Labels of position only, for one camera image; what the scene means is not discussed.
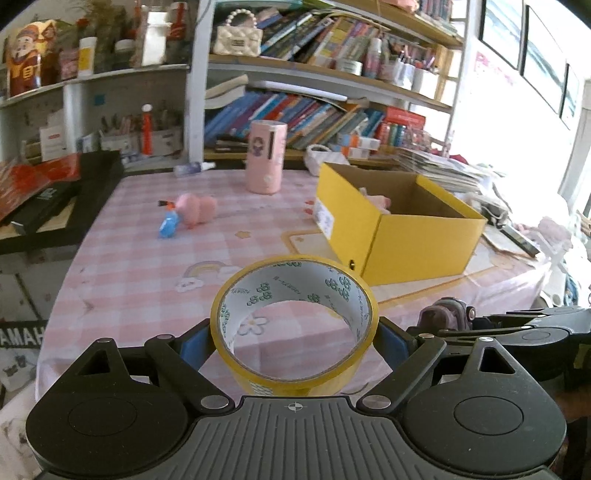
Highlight red slim bottle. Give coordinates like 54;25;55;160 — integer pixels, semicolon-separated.
141;104;154;156

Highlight white side shelf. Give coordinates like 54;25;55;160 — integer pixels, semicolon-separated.
0;62;191;163

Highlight cream quilted handbag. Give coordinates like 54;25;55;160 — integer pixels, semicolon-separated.
213;9;264;59

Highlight white box red label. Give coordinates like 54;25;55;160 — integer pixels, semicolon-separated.
39;124;68;161

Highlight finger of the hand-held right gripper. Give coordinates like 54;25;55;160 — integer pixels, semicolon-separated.
438;326;571;345
489;307;591;326

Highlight mauve plastic object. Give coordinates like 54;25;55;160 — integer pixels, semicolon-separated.
418;298;477;334

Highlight orange white carton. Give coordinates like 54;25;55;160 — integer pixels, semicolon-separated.
337;134;382;151
330;144;371;160

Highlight small spray bottle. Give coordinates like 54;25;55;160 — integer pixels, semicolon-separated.
174;161;216;177

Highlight row of leaning books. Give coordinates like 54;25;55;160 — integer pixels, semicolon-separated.
203;90;387;151

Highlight black case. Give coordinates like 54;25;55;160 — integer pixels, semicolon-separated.
0;150;125;256

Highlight row of upright books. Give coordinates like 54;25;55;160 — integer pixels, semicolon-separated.
256;0;385;66

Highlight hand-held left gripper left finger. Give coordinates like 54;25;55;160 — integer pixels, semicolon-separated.
69;320;233;411

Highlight framed picture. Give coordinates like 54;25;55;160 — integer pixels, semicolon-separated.
522;4;569;114
478;0;526;71

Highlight pink checked tablecloth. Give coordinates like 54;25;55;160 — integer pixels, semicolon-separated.
34;167;557;418

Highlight white pen holders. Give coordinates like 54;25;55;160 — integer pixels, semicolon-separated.
392;58;440;94

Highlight yellow adhesive tape roll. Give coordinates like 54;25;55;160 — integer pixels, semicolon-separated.
210;255;380;398

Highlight white bookshelf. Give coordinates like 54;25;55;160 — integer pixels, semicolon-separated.
185;0;467;163

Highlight white cup yellow label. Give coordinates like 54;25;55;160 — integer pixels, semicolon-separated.
78;37;98;77

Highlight red book box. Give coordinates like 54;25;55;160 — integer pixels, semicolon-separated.
376;107;427;147

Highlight small pink plush toy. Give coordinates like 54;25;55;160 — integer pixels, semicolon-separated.
178;193;219;227

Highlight lying thick book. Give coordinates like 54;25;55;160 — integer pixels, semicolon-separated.
205;76;250;110

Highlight yellow cardboard box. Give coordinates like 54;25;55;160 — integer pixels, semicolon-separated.
315;162;488;288

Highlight white gift bag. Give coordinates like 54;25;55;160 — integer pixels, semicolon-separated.
135;6;170;68

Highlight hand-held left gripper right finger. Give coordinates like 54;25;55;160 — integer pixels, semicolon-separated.
359;316;522;411

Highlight small blue bottle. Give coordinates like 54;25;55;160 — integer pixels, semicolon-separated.
158;211;180;241

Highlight pink cylinder container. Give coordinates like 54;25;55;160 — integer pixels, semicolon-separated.
245;120;288;195

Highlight black flat device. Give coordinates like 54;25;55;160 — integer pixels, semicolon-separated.
501;224;542;257

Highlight red patterned box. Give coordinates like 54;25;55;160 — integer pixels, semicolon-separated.
0;154;83;223

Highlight stack of papers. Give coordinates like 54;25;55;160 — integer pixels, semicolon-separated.
394;148;491;193

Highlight red gold figurine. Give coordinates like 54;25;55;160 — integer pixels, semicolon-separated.
4;18;59;99

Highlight pink plush paw toy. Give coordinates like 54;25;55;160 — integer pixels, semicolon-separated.
358;187;393;216

